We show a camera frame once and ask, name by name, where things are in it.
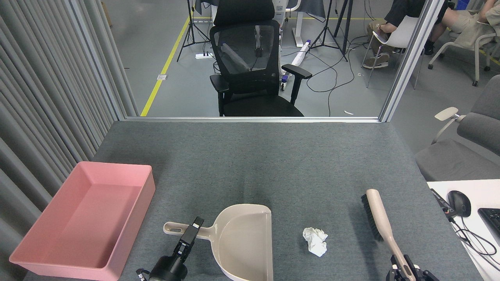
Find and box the white stand on wheels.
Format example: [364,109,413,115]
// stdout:
[253,0,302,91]

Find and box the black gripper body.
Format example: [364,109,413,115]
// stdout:
[148,254,188,281]

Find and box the black mesh office chair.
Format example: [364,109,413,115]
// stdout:
[209,0,313,117]

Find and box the dark cloth cover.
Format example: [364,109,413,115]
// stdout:
[299,0,327,23]

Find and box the grey office chair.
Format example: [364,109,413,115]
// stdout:
[415,74,500,182]

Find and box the white plastic chair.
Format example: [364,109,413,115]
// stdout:
[361,16,424,89]

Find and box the black desk cable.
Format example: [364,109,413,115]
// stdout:
[449,217,500,260]

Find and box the black keyboard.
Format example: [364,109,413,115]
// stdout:
[477,208,500,247]

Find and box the white chair with wheels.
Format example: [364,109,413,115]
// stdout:
[428,21,500,87]

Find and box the white desk leg column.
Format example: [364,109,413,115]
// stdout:
[292,0,310,48]

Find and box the white wrapped roll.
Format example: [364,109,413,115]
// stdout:
[292,39,312,68]

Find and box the pink plastic bin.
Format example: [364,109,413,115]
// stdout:
[9,161,156,281]

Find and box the beige brush with black bristles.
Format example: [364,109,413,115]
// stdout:
[361,189,415,281]

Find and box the silver table edge rail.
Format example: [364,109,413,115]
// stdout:
[125,116,381,123]

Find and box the black computer mouse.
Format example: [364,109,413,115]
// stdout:
[447,190,471,218]

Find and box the person in khaki shorts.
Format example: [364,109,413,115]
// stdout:
[424,0,500,56]

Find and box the white desk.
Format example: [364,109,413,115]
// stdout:
[427,179,500,281]

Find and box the person in black shirt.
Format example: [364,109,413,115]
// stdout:
[362,0,427,69]

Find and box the black floor cable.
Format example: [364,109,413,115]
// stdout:
[281,47,357,117]

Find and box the beige plastic dustpan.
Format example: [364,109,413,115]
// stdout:
[163,204,274,281]

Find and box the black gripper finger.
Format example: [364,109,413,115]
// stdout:
[387,254,406,281]
[174,217,204,263]
[405,254,440,281]

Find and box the silver slanted post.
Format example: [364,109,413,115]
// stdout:
[379,0,446,123]

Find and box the grey curtain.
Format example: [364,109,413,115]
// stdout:
[0,0,118,281]

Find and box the black tripod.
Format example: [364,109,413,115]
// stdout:
[310,0,354,62]
[177,0,213,63]

